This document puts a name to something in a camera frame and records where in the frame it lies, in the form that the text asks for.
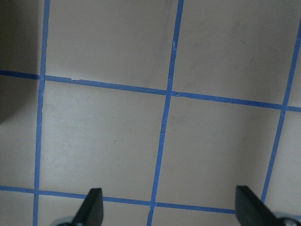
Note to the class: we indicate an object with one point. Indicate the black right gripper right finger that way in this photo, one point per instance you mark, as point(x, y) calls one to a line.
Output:
point(250, 210)

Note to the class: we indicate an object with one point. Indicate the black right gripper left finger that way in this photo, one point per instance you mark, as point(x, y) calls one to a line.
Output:
point(91, 212)

